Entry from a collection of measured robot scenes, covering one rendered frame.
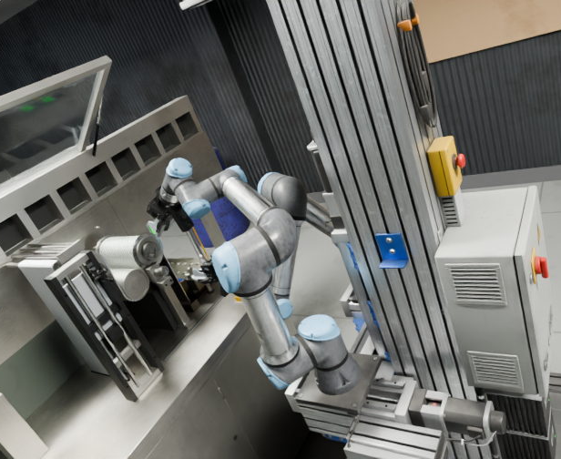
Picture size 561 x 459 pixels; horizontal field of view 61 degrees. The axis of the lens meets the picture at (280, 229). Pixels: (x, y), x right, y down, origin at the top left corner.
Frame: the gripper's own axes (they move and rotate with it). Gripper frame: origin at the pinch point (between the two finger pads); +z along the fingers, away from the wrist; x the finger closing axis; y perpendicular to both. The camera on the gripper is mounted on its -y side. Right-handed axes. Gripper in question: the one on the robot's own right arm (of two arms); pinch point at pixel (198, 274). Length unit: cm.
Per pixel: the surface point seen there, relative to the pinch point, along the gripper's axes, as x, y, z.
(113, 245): 9.5, 21.4, 28.4
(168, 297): 11.2, -3.1, 8.8
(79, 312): 48, 21, 0
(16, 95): 24, 86, 5
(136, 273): 15.7, 12.0, 13.5
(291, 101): -264, -2, 108
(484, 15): -266, 24, -65
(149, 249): 6.6, 16.9, 11.2
